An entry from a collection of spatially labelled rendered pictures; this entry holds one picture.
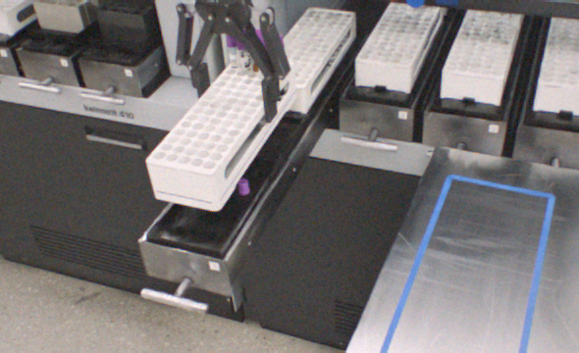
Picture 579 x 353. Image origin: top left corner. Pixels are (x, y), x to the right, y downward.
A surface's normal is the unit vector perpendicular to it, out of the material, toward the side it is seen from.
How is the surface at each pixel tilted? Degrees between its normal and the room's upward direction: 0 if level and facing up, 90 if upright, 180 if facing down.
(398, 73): 90
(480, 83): 90
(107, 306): 0
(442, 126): 90
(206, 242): 0
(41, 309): 0
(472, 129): 90
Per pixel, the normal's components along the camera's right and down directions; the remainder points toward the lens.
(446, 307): -0.06, -0.78
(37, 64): -0.36, 0.60
